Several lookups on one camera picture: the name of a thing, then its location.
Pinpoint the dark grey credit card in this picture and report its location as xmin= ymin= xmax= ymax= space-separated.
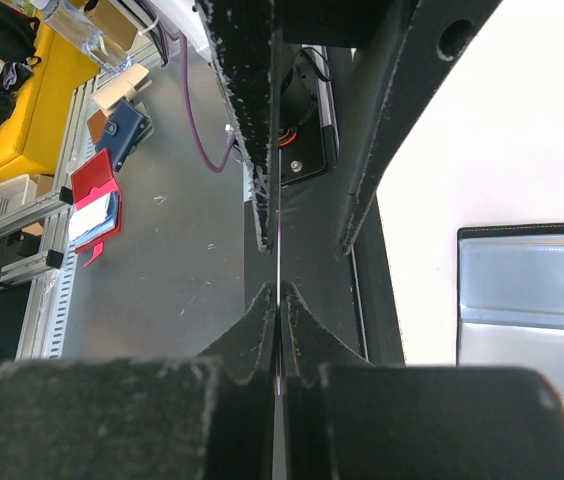
xmin=270 ymin=1 xmax=288 ymax=479

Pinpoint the navy blue card holder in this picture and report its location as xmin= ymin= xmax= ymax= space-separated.
xmin=95 ymin=100 xmax=149 ymax=172

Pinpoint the red card holder wallet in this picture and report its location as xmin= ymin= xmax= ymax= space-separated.
xmin=68 ymin=148 xmax=123 ymax=269

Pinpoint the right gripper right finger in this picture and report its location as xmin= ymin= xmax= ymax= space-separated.
xmin=281 ymin=283 xmax=564 ymax=479

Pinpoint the brown card holder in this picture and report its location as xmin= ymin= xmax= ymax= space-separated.
xmin=87 ymin=110 xmax=108 ymax=145

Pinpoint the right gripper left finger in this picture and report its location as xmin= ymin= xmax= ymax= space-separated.
xmin=0 ymin=284 xmax=276 ymax=479

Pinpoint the black leather card holder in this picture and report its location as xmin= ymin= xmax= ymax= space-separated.
xmin=456 ymin=223 xmax=564 ymax=400

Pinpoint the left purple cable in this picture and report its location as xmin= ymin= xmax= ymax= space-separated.
xmin=139 ymin=0 xmax=238 ymax=175

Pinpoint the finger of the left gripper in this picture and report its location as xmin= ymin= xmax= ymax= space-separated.
xmin=196 ymin=1 xmax=277 ymax=252
xmin=281 ymin=1 xmax=499 ymax=254

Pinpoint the yellow box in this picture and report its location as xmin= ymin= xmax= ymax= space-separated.
xmin=0 ymin=24 xmax=99 ymax=182

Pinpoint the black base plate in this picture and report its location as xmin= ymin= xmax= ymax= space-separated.
xmin=245 ymin=47 xmax=405 ymax=377

